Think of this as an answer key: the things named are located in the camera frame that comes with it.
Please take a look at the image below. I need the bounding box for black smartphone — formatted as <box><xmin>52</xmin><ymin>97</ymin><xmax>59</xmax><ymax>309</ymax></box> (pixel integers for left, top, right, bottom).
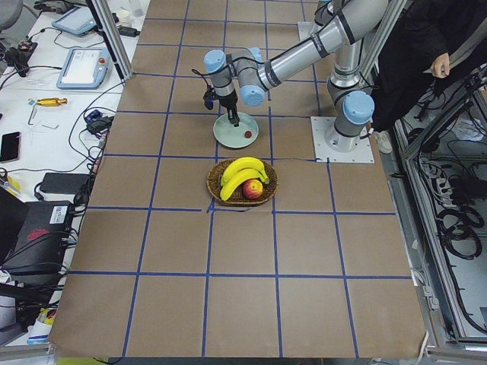
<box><xmin>1</xmin><ymin>132</ymin><xmax>21</xmax><ymax>163</ymax></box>

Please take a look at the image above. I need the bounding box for woven wicker basket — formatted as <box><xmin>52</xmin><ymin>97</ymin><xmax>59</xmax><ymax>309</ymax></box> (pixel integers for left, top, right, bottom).
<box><xmin>206</xmin><ymin>157</ymin><xmax>279</xmax><ymax>207</ymax></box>

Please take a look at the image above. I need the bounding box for aluminium frame post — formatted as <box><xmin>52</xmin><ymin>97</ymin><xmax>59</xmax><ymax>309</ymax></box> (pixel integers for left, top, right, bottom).
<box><xmin>86</xmin><ymin>0</ymin><xmax>133</xmax><ymax>81</ymax></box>

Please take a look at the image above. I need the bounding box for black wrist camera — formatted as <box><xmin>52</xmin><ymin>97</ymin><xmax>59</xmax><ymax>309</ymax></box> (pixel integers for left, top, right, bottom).
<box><xmin>203</xmin><ymin>85</ymin><xmax>217</xmax><ymax>110</ymax></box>

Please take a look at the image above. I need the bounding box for person in black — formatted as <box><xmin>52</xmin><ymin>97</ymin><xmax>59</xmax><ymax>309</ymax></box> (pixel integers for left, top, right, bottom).
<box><xmin>371</xmin><ymin>1</ymin><xmax>486</xmax><ymax>154</ymax></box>

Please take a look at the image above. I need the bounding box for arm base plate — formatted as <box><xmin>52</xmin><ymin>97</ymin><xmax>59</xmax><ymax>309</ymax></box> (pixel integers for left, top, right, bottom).
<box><xmin>310</xmin><ymin>116</ymin><xmax>374</xmax><ymax>163</ymax></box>

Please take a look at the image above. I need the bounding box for person's hand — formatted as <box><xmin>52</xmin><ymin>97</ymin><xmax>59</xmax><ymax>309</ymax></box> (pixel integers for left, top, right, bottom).
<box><xmin>430</xmin><ymin>52</ymin><xmax>450</xmax><ymax>79</ymax></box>

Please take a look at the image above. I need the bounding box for yellow banana bunch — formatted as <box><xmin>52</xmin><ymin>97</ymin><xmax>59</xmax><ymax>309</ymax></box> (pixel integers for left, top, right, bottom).
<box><xmin>220</xmin><ymin>157</ymin><xmax>269</xmax><ymax>202</ymax></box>

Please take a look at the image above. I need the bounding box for black power adapter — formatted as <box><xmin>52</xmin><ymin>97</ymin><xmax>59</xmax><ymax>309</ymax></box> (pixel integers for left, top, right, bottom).
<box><xmin>39</xmin><ymin>173</ymin><xmax>89</xmax><ymax>195</ymax></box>

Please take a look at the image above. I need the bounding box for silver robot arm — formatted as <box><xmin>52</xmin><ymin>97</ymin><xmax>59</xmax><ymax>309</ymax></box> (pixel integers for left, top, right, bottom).
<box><xmin>201</xmin><ymin>1</ymin><xmax>388</xmax><ymax>125</ymax></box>

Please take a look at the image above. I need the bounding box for red yellow apple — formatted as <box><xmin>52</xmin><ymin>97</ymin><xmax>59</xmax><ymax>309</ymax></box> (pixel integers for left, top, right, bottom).
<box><xmin>242</xmin><ymin>179</ymin><xmax>263</xmax><ymax>200</ymax></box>

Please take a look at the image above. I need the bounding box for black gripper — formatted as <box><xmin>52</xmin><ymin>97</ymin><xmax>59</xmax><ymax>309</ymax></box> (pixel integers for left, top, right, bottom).
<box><xmin>219</xmin><ymin>94</ymin><xmax>240</xmax><ymax>127</ymax></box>

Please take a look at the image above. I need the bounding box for pale green plate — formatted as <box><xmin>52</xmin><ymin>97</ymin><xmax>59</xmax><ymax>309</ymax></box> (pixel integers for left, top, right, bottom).
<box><xmin>213</xmin><ymin>112</ymin><xmax>259</xmax><ymax>149</ymax></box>

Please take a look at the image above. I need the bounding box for teach pendant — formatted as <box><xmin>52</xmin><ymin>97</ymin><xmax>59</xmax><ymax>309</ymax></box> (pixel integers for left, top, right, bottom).
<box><xmin>52</xmin><ymin>7</ymin><xmax>96</xmax><ymax>37</ymax></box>
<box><xmin>56</xmin><ymin>47</ymin><xmax>110</xmax><ymax>90</ymax></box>

